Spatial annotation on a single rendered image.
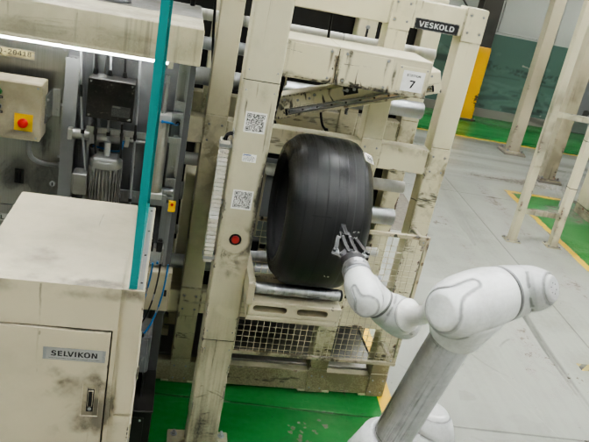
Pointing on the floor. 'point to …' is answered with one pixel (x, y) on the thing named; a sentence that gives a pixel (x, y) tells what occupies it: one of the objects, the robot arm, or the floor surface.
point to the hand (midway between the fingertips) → (344, 232)
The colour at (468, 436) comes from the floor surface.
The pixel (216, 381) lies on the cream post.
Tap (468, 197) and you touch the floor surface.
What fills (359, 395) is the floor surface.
